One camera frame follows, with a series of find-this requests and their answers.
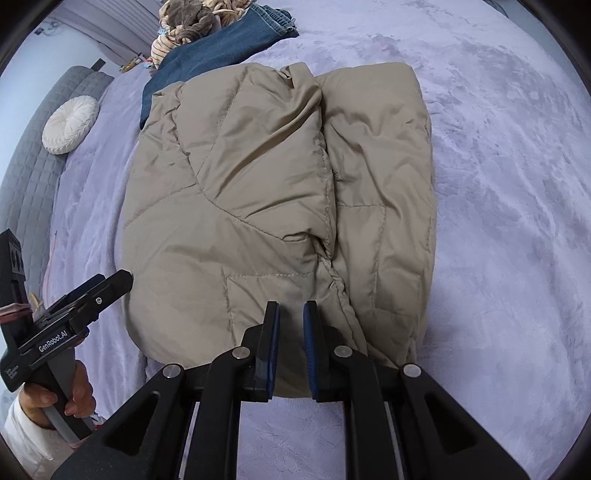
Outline beige puffer jacket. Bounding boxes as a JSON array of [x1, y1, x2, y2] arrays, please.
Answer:
[[122, 63, 437, 397]]

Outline person's left hand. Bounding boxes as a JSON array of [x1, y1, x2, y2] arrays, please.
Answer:
[[22, 360, 98, 428]]

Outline brown beige clothes pile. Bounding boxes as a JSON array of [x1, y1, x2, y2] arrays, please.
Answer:
[[148, 0, 252, 70]]

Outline grey curtain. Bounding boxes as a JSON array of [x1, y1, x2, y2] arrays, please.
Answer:
[[51, 0, 163, 66]]

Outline folded blue jeans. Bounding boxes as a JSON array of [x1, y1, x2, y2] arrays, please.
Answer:
[[139, 3, 298, 126]]

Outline white sleeve forearm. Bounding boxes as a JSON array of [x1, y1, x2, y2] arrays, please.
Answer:
[[1, 399, 74, 480]]

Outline round white pillow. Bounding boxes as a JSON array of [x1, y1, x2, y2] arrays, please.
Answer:
[[41, 95, 100, 155]]

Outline grey quilted headboard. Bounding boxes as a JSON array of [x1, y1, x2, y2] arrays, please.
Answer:
[[1, 66, 113, 296]]

